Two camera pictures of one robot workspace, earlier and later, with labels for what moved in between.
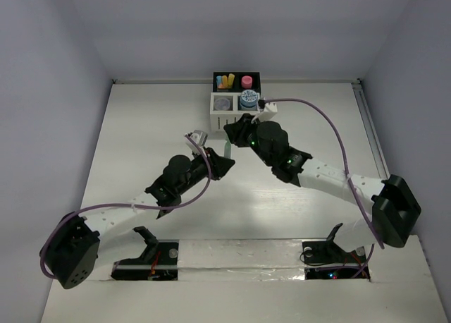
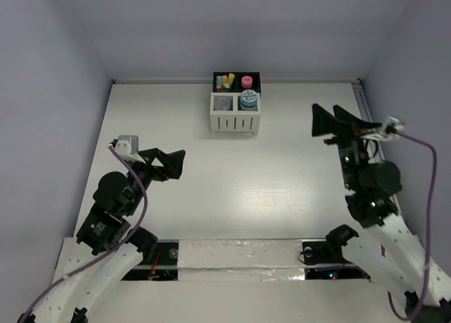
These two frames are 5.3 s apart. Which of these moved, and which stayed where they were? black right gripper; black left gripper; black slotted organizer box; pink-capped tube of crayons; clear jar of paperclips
Moved: black left gripper; black right gripper
Stayed: clear jar of paperclips; pink-capped tube of crayons; black slotted organizer box
